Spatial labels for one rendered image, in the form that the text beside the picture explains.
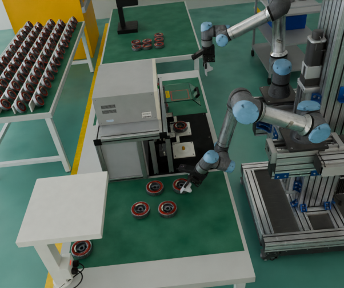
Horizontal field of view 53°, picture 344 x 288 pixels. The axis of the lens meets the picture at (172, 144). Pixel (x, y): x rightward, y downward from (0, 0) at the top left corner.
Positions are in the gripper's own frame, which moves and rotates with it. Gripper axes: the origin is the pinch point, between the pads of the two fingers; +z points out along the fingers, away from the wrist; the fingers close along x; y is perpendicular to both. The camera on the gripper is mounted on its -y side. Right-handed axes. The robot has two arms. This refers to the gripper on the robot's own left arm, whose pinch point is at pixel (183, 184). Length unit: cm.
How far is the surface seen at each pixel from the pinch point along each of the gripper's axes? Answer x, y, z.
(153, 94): 18, -45, -33
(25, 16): 256, -300, 176
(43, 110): 52, -130, 79
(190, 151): 31.1, -5.7, 4.1
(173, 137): 27.0, -20.9, -3.1
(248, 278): -46, 46, -22
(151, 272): -59, 6, 1
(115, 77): 29, -73, -19
